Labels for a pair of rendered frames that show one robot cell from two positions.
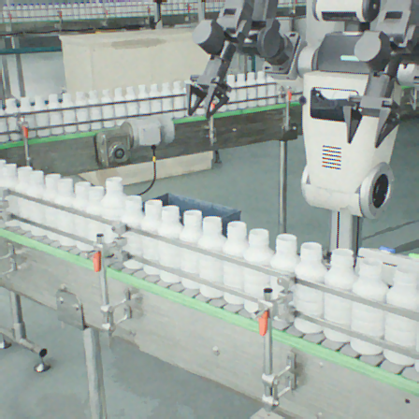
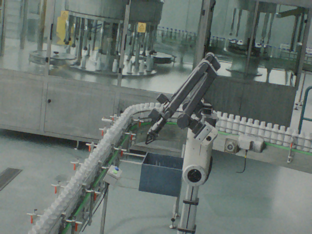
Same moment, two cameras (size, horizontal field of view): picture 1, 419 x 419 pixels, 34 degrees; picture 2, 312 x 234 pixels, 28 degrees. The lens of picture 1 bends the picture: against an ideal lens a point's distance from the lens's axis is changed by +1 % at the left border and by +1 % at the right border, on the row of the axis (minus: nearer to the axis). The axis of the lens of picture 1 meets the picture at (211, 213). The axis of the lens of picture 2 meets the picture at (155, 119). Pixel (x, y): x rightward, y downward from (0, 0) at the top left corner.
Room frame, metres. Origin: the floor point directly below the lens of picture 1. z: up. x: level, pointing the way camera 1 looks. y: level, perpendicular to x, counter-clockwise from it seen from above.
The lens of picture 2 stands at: (-0.82, -3.48, 2.41)
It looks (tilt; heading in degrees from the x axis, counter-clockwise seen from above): 14 degrees down; 54
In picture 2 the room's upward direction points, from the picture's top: 8 degrees clockwise
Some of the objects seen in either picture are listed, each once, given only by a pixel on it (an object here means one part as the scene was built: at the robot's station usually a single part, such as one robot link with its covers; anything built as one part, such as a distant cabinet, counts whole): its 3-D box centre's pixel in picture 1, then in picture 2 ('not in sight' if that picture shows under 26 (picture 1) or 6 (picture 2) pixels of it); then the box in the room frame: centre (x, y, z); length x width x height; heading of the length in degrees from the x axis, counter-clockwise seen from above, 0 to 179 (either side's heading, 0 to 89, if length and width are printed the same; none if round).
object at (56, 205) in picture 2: not in sight; (54, 218); (0.55, -0.85, 1.08); 0.06 x 0.06 x 0.17
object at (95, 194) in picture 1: (99, 222); not in sight; (1.53, 0.27, 1.08); 0.06 x 0.06 x 0.17
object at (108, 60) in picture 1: (139, 105); not in sight; (5.88, 0.59, 0.59); 1.10 x 0.62 x 1.18; 121
